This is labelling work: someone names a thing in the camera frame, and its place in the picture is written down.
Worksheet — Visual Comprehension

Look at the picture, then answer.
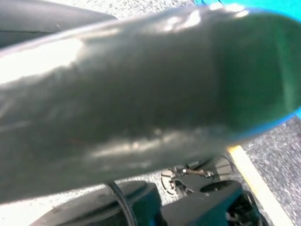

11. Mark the black robot leg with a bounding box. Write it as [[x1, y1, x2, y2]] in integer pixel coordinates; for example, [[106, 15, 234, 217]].
[[30, 180, 263, 226]]

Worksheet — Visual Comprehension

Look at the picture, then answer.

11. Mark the yellow floor tape outline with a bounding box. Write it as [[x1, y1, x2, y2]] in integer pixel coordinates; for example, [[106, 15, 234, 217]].
[[228, 145, 295, 226]]

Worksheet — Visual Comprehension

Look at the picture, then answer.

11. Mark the black robot foot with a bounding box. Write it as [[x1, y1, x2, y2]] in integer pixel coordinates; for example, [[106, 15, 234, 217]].
[[161, 156, 234, 200]]

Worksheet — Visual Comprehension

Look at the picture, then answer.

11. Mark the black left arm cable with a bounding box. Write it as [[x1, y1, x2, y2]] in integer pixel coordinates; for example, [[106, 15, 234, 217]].
[[105, 182, 139, 226]]

